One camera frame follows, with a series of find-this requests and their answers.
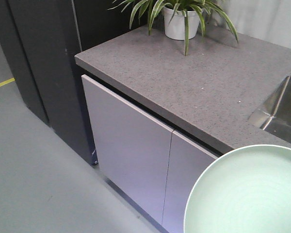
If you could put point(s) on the light green round plate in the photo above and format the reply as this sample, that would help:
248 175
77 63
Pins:
247 190

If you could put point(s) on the grey sink base cabinet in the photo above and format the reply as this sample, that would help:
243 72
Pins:
153 164

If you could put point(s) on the white plant pot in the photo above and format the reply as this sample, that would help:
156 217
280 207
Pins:
174 28

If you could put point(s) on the green striped spider plant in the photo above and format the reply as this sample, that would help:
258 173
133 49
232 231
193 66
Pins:
154 7

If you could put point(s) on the dark tall cabinet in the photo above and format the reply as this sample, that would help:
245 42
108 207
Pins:
40 39

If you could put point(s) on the stainless steel sink basin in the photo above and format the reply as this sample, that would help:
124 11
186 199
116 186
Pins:
274 114

